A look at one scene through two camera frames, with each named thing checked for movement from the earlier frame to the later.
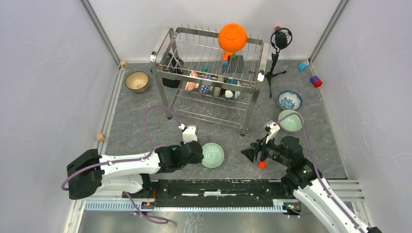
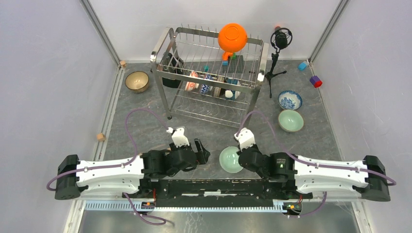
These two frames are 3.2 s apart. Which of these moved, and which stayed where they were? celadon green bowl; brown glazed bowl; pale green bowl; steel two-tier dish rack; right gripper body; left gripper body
Moved: pale green bowl; right gripper body
Stayed: brown glazed bowl; left gripper body; steel two-tier dish rack; celadon green bowl
